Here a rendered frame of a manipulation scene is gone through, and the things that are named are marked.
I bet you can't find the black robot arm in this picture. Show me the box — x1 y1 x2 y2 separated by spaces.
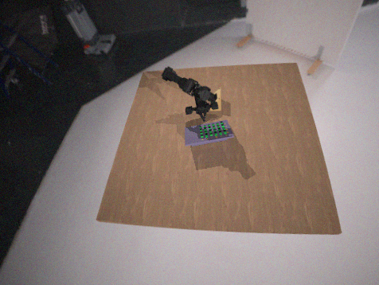
162 67 217 114

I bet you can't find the grey switch panel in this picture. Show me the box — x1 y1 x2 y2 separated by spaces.
185 120 234 146

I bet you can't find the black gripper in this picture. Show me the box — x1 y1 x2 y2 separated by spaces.
186 97 219 122

